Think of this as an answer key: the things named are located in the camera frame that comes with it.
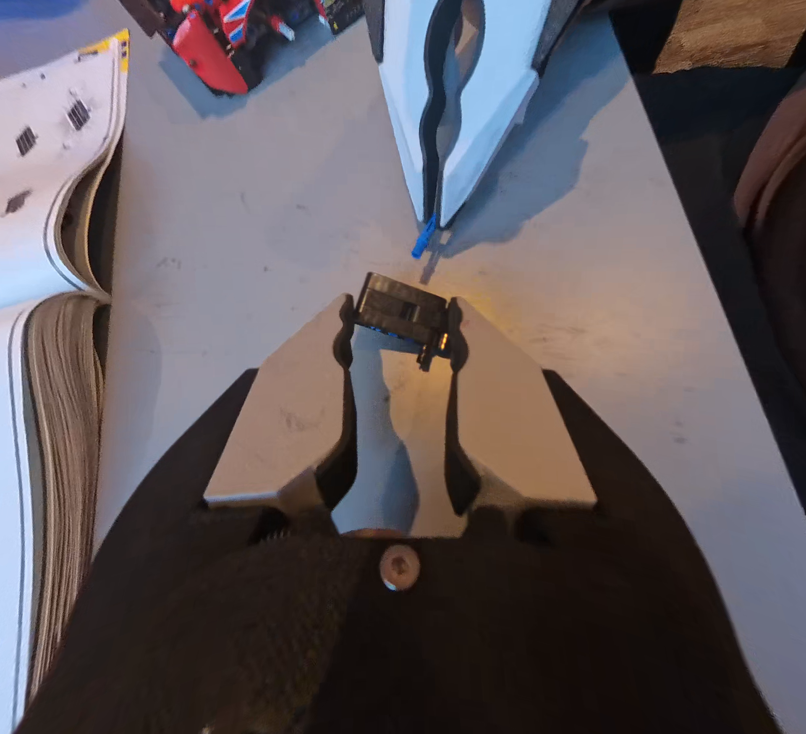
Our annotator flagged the black brick assembly with blue pins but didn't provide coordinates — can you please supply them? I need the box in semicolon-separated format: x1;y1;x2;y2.
353;272;453;372

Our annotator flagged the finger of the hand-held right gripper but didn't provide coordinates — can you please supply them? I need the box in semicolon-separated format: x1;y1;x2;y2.
377;0;463;225
437;0;575;230

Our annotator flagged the open instruction booklet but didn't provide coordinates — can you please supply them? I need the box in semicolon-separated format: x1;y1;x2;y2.
0;29;131;716

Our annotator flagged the person's brown top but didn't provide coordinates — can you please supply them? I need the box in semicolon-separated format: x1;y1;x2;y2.
733;79;806;370

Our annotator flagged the red toy car model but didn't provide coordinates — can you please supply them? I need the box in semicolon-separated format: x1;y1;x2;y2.
104;0;366;97

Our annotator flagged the blue connector pin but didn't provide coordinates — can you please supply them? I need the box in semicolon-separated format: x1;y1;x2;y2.
411;214;438;259

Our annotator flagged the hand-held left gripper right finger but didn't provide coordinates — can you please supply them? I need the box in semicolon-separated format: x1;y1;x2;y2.
444;296;598;517

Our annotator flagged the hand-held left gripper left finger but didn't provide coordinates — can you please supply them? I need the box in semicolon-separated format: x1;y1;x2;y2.
203;293;359;514

